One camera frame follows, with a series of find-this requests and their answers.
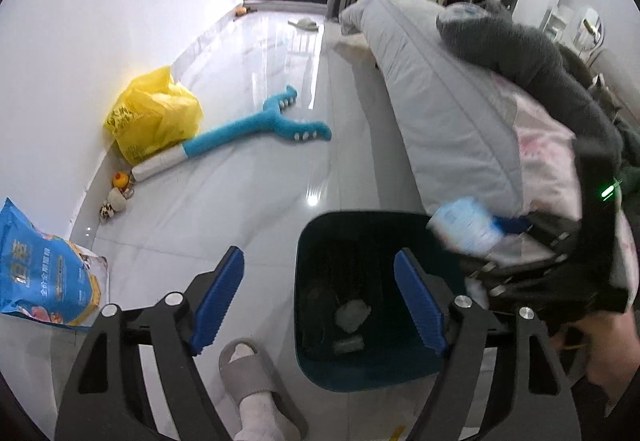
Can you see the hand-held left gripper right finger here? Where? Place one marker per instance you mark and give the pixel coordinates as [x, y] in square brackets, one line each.
[420, 306]

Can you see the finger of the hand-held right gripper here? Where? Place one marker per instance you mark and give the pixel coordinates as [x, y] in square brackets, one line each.
[512, 224]
[510, 278]

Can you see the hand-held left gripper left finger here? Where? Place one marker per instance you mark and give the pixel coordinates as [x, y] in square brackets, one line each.
[220, 301]

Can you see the blue white tissue packet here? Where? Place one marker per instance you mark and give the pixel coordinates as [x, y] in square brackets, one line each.
[460, 226]

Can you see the white tissue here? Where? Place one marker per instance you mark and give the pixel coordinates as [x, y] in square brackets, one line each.
[352, 314]

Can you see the clear plastic wrap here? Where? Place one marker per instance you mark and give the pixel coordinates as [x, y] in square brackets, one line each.
[348, 346]

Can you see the dark teal trash bin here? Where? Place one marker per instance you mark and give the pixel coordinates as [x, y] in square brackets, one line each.
[360, 371]

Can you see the person's right hand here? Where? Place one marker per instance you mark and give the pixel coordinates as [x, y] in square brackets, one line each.
[610, 346]

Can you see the grey slipper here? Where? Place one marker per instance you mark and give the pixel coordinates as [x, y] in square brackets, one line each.
[305, 24]
[240, 371]

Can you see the pink printed blanket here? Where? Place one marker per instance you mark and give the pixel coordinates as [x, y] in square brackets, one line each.
[545, 146]

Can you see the person's white socked foot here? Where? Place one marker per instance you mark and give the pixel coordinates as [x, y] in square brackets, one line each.
[255, 416]

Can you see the small beige plush toy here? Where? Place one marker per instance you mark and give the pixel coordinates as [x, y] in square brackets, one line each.
[119, 198]

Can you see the small yellow duck toy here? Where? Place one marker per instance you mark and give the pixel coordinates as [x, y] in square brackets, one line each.
[121, 179]

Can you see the blue long plush toy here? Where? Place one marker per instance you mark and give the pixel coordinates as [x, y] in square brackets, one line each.
[235, 133]

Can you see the dark grey fleece blanket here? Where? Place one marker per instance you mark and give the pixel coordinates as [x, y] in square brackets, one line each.
[520, 46]

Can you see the blue pet food bag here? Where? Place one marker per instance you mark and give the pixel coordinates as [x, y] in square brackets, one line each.
[40, 271]

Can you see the yellow plastic bag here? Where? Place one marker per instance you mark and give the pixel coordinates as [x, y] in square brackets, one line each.
[150, 121]

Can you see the white vanity table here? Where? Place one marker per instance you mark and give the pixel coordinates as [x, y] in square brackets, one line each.
[555, 23]

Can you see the round standing mirror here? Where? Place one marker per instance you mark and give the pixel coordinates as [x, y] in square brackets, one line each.
[587, 21]

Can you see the blue patterned duvet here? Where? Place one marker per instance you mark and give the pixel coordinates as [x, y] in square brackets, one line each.
[462, 11]

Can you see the small orange floor toy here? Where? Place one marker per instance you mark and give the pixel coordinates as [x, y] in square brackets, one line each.
[242, 11]

